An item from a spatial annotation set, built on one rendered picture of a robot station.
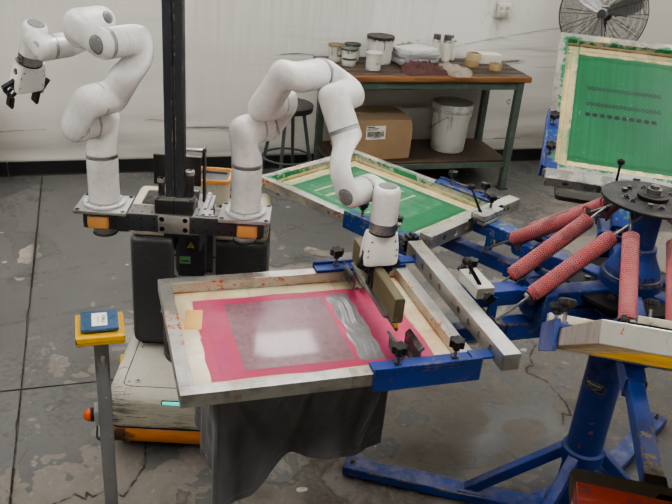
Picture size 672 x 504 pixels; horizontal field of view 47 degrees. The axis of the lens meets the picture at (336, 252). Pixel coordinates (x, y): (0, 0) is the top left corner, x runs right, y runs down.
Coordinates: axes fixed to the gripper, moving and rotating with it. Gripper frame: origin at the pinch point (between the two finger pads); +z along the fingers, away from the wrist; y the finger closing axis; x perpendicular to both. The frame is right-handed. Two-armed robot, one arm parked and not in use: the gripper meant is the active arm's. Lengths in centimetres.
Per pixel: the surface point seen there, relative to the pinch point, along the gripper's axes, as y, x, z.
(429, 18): -175, -380, -5
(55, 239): 99, -269, 113
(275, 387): 35.3, 29.7, 11.1
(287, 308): 22.3, -11.2, 14.2
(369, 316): -0.5, -2.9, 14.0
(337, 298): 6.3, -13.3, 13.3
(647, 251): -86, 5, -6
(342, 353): 13.2, 14.4, 13.9
